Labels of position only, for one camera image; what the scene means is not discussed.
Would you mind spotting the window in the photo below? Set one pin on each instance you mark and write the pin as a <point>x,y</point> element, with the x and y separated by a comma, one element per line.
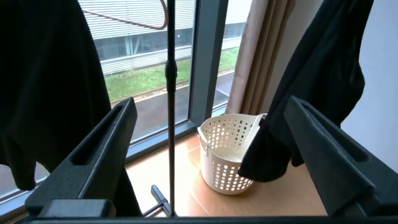
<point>205,62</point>

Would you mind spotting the beige curtain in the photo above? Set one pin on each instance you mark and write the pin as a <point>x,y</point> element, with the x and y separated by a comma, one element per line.
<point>258,56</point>

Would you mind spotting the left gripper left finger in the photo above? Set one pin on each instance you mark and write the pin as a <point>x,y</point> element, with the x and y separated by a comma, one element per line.
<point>102,174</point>

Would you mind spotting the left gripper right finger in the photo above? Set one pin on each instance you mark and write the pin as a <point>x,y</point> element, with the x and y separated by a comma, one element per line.
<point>335,174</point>

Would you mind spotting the black shorts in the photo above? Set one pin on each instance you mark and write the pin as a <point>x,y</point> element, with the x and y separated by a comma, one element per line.
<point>46,77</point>

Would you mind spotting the black clothes rack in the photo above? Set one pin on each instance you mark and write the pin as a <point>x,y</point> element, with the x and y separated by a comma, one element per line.
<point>171,93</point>

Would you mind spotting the pink clothes hanger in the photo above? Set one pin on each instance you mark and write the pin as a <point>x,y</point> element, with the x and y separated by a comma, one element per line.
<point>124,21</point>

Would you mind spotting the black garment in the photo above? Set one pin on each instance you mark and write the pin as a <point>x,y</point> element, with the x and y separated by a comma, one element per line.
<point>323,62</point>

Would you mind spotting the white laundry basket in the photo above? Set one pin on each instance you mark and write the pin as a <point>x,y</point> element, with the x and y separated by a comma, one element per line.
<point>224,168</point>

